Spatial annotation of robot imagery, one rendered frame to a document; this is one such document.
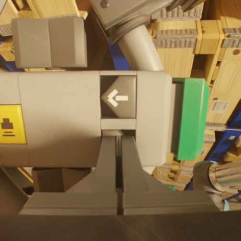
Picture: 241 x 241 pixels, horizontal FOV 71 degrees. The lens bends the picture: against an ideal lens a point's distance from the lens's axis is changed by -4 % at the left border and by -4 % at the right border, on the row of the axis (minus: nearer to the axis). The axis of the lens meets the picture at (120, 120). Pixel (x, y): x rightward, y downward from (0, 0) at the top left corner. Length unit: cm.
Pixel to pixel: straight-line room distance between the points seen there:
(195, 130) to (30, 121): 15
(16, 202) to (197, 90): 23
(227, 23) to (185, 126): 94
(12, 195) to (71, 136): 11
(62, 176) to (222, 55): 98
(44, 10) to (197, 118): 96
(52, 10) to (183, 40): 65
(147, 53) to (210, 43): 84
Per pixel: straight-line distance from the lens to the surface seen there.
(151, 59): 16
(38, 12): 107
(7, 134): 18
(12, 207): 25
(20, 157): 19
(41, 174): 19
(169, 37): 96
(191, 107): 17
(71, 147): 17
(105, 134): 16
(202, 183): 108
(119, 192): 20
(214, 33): 100
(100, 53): 235
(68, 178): 19
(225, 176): 101
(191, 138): 18
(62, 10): 100
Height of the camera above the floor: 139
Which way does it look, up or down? 14 degrees down
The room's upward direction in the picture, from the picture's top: 94 degrees clockwise
